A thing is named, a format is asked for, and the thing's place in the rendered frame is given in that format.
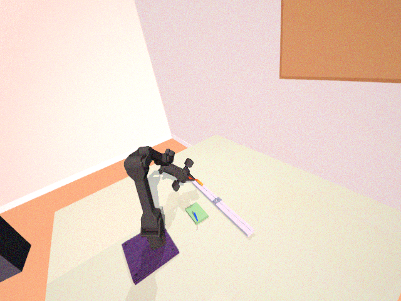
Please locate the light green tray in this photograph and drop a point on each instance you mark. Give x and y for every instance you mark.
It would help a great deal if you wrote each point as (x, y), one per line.
(200, 213)

